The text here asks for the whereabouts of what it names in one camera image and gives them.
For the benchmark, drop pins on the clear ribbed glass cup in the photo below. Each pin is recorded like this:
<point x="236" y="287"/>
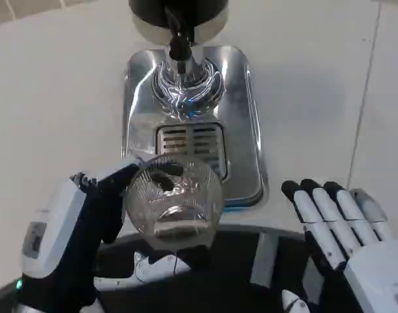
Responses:
<point x="189" y="195"/>

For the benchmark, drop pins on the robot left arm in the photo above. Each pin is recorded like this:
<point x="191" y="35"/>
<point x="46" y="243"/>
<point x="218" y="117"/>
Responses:
<point x="55" y="304"/>

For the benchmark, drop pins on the steel drip tray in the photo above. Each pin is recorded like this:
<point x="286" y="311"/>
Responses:
<point x="239" y="130"/>

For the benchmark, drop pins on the black dispenser tap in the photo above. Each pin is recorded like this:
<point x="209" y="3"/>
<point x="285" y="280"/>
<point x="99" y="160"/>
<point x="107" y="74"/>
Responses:
<point x="179" y="45"/>

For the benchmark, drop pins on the steel slotted drip grid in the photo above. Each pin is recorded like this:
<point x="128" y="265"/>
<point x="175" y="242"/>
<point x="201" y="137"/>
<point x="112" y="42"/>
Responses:
<point x="205" y="140"/>

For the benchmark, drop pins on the black robot torso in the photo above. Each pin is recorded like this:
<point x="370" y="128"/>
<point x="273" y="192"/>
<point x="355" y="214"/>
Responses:
<point x="224" y="280"/>

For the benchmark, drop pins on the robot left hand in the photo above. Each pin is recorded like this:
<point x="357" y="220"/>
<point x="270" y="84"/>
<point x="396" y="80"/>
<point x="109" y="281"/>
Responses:
<point x="88" y="208"/>

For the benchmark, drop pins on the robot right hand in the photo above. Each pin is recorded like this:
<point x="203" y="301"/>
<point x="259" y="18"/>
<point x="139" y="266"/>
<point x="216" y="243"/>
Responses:
<point x="368" y="261"/>

